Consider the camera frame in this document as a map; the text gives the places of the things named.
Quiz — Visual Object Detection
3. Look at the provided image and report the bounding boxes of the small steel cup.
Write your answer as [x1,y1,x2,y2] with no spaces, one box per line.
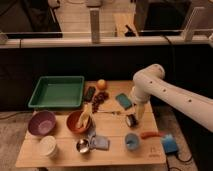
[76,139,90,154]

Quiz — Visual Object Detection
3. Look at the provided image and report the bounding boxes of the dark red grapes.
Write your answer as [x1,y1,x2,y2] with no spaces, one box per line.
[92,91,109,113]

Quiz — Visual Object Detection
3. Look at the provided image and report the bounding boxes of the teal sponge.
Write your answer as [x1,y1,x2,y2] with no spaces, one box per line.
[115,93,132,110]

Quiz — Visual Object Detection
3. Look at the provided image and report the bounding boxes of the grey upright post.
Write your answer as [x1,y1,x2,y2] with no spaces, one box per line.
[90,8,100,44]

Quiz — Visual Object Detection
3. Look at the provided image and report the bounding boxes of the black rectangular object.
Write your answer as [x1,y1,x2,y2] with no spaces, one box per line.
[84,86,96,102]

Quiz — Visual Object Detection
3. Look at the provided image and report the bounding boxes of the grey slanted post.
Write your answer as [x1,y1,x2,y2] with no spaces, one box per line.
[181,7,205,42]

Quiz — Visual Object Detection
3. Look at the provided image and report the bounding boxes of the orange-brown bowl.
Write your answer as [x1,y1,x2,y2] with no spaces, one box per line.
[66,110,92,134]

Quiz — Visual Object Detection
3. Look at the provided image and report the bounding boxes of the white plastic cup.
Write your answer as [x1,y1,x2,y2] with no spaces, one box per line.
[38,136,58,158]

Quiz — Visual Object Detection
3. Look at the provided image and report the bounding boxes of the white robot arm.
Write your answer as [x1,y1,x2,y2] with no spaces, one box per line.
[130,64,213,132]

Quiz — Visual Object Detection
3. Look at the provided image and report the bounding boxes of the blue-grey cloth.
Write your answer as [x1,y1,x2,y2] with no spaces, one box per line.
[88,126,110,150]

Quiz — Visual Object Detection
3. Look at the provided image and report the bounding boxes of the black cable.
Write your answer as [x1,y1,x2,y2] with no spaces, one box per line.
[165,151,194,171]

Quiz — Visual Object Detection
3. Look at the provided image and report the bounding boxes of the orange fruit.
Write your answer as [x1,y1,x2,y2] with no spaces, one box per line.
[97,79,107,90]

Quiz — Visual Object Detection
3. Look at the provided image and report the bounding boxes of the blue plastic cup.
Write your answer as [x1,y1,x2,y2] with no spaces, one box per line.
[125,133,140,150]

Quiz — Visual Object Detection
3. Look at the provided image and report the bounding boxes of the cream spatula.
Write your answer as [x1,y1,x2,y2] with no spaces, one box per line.
[76,103,92,128]

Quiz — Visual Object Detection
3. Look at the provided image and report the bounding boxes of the purple plastic bowl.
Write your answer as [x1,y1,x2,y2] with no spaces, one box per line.
[28,110,56,136]

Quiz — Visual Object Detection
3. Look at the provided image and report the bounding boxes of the black tape roll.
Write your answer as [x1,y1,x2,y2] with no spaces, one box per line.
[125,114,138,127]

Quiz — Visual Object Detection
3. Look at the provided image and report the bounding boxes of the orange-red pepper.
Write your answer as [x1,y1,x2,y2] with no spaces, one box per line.
[140,131,161,139]

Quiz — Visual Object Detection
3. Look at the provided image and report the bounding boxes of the green plastic tray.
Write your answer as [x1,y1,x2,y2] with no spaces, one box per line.
[28,76,85,108]

